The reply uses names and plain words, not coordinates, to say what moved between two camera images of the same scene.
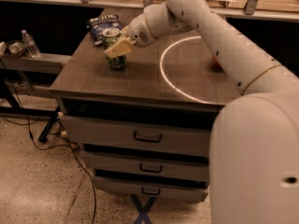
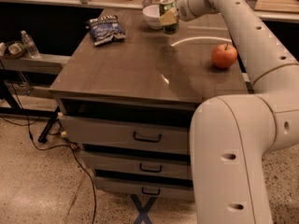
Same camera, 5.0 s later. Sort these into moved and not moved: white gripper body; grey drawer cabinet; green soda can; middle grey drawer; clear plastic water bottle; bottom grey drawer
Moved: green soda can; white gripper body
Not moved: clear plastic water bottle; middle grey drawer; grey drawer cabinet; bottom grey drawer
